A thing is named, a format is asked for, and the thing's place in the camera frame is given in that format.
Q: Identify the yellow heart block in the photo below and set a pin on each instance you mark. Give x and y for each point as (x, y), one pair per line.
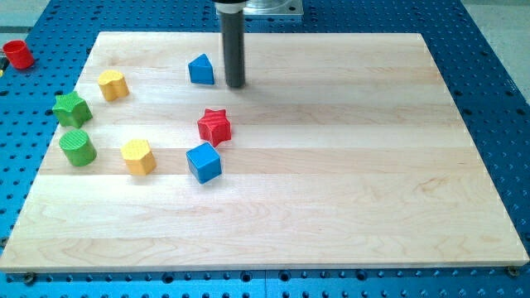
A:
(113, 85)

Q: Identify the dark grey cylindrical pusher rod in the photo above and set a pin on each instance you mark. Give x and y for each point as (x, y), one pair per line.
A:
(232, 32)

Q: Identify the light wooden board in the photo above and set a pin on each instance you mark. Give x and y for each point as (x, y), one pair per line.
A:
(346, 151)

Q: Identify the board corner screw right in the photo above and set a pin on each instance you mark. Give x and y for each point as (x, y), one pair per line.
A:
(512, 271)

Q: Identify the green cylinder block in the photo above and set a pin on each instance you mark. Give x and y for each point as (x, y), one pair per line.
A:
(77, 147)

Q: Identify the red star block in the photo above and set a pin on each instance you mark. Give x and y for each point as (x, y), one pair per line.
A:
(214, 127)

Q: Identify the board corner screw left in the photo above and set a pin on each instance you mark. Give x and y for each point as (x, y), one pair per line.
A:
(29, 278)

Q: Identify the red cylinder block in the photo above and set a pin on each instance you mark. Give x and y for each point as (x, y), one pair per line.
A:
(18, 54)

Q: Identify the blue triangle block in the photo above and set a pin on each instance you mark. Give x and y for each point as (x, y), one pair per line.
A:
(201, 70)

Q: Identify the green star block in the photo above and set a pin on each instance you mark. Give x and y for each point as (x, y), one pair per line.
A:
(71, 110)

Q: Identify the board corner screw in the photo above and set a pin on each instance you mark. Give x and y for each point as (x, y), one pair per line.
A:
(512, 271)
(29, 278)

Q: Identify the yellow hexagon block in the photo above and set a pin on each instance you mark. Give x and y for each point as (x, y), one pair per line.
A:
(138, 157)

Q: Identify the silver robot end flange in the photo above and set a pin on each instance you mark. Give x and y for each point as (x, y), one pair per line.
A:
(260, 7)

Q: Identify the blue cube block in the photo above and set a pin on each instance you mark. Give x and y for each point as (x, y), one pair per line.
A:
(204, 162)

